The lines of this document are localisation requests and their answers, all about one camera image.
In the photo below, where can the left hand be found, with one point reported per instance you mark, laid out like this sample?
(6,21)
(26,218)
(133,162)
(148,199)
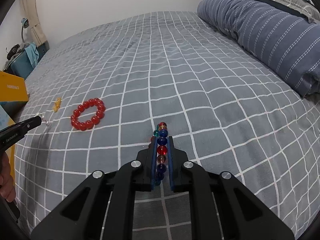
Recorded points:
(7,183)

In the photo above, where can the beige curtain left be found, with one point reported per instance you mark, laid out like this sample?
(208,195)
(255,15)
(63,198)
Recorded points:
(30,12)

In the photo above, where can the grey checked bed sheet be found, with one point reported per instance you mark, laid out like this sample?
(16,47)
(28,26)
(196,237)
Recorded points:
(224,108)

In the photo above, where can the blue desk lamp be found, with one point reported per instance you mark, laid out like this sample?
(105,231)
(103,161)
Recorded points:
(25,25)

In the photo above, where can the light blue cloth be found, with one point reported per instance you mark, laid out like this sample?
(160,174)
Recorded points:
(32,54)

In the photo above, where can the yellow bead earring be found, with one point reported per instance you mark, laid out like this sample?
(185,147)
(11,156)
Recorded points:
(57,104)

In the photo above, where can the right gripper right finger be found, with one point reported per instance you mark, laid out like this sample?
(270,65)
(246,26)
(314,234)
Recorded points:
(170,162)

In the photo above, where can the white pearl earring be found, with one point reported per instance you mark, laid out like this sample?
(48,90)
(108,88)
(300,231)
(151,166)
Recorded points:
(44,120)

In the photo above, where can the white cardboard box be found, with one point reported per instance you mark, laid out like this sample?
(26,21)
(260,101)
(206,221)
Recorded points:
(13,96)

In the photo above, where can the blue striped pillow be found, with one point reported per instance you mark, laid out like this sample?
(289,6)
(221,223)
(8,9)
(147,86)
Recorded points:
(287,44)

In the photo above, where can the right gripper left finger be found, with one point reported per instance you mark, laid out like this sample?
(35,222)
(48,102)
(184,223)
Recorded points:
(153,160)

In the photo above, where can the teal suitcase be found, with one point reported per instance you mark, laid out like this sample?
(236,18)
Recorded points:
(17,61)

